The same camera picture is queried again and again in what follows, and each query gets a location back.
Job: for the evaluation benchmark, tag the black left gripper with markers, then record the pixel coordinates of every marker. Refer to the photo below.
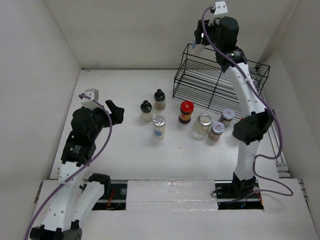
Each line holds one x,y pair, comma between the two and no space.
116,116

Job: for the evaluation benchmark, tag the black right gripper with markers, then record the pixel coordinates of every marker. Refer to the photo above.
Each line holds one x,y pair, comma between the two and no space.
198,36

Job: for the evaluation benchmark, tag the silver-capped blue-label shaker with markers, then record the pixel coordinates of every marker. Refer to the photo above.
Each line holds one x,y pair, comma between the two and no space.
196,48
159,126

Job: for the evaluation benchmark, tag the red-capped dark sauce bottle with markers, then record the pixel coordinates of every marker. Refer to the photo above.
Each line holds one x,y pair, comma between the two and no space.
186,110

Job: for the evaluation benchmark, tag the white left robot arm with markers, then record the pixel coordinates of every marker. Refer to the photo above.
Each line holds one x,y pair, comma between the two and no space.
63,212

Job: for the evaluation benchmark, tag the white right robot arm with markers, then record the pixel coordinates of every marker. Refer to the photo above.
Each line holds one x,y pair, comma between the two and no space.
256,118

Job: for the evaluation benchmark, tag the black-capped white powder bottle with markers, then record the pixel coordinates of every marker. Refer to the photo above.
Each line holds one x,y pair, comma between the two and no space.
146,111

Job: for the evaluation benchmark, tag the black-capped brown spice bottle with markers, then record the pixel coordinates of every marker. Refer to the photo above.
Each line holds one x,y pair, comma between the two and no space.
159,100

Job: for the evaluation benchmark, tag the white-lid spice jar back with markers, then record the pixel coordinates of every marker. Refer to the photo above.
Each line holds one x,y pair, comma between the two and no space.
226,117

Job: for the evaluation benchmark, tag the white-lid spice jar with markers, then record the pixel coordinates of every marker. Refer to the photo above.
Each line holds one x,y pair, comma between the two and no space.
226,117
216,130

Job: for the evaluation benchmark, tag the open clear glass jar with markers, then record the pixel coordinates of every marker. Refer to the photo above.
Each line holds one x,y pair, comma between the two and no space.
202,126

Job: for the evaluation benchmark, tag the white-lid spice jar front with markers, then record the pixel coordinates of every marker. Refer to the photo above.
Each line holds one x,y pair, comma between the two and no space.
216,130

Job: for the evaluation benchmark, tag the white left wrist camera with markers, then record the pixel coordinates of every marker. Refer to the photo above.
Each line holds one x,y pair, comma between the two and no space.
92,94

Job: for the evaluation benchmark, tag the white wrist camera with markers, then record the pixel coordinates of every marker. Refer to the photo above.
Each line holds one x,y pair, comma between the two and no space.
217,10
92,94

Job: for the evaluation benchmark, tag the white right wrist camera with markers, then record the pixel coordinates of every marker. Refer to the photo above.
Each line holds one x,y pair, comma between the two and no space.
217,10

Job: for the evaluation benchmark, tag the black wire shelf rack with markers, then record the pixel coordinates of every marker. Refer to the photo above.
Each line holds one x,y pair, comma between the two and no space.
200,80

